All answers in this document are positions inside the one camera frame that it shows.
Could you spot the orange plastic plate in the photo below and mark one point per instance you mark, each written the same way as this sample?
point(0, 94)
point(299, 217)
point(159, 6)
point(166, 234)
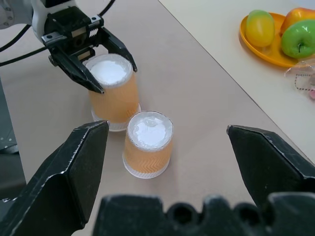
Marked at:
point(268, 52)

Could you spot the green apple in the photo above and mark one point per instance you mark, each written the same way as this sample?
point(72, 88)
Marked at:
point(298, 39)

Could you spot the dark grey metal stand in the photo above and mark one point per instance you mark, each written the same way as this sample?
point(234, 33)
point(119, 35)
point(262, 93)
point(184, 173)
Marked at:
point(8, 137)

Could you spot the yellow green mango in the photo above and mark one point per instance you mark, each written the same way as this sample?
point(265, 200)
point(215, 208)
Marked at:
point(260, 28)

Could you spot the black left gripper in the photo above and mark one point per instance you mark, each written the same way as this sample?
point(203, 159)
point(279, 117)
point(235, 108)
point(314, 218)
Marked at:
point(71, 29)

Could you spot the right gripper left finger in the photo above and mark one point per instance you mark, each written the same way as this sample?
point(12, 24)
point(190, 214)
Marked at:
point(49, 186)

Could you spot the clear plastic bag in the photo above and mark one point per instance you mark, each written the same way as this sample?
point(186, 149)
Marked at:
point(304, 78)

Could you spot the orange zigzag paper cup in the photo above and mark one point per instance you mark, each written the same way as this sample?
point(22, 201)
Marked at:
point(147, 150)
point(113, 96)

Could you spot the red yellow apple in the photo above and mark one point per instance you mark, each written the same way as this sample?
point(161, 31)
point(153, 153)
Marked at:
point(296, 17)

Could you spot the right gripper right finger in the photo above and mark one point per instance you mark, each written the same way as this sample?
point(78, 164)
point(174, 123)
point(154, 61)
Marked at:
point(268, 164)

